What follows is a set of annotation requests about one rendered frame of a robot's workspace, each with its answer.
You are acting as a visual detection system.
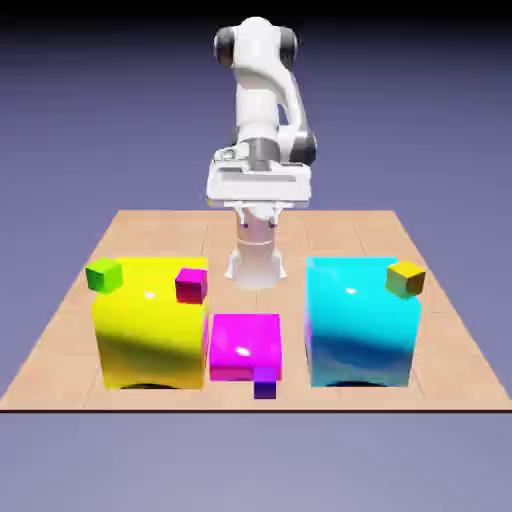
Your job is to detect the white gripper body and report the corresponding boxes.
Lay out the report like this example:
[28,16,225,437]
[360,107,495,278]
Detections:
[205,160,313,210]

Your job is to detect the small magenta cube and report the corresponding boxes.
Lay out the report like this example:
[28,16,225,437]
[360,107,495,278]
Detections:
[174,266,209,306]

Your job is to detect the small yellow cube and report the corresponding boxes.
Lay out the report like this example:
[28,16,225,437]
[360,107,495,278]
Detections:
[384,259,427,300]

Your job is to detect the small green cube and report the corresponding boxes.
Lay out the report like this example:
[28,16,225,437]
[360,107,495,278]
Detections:
[84,256,124,296]

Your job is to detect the small purple cube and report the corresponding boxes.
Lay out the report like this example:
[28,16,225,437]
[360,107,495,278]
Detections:
[252,366,279,401]

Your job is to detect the large magenta box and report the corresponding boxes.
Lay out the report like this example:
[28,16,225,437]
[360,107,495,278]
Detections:
[208,312,284,383]

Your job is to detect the large cyan box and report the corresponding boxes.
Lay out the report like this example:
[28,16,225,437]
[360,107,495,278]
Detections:
[304,255,423,389]

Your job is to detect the large yellow box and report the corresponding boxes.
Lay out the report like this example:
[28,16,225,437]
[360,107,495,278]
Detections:
[90,255,210,391]

